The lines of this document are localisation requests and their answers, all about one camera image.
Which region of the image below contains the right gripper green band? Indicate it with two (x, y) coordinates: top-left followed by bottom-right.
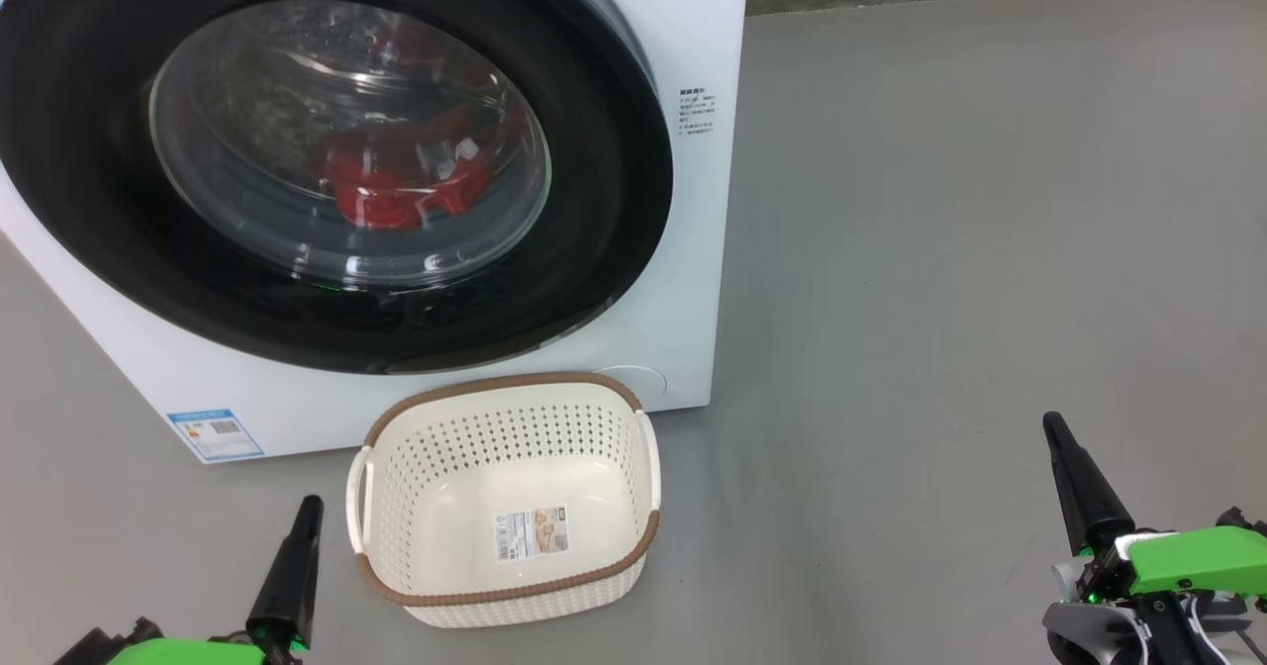
(1042, 412), (1267, 602)

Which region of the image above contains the round white filter cover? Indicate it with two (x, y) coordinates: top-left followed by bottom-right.
(594, 365), (669, 409)

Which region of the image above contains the white front-load washing machine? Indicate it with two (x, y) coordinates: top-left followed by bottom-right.
(0, 0), (750, 465)

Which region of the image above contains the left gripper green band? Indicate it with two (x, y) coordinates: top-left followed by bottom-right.
(107, 495), (325, 665)

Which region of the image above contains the red garment with white trim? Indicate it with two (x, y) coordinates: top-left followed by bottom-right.
(332, 145), (493, 231)

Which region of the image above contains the stainless steel washing machine drum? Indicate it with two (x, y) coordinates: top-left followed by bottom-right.
(153, 2), (550, 285)

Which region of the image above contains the white product label sticker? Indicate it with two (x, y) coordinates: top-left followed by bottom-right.
(495, 506), (571, 564)

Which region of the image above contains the black washer door glass window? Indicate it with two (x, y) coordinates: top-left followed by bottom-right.
(0, 0), (674, 374)

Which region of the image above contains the cream laundry basket brown rim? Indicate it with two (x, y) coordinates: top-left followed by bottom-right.
(345, 373), (661, 629)

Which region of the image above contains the blue energy label sticker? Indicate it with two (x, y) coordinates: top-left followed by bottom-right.
(166, 409), (265, 464)

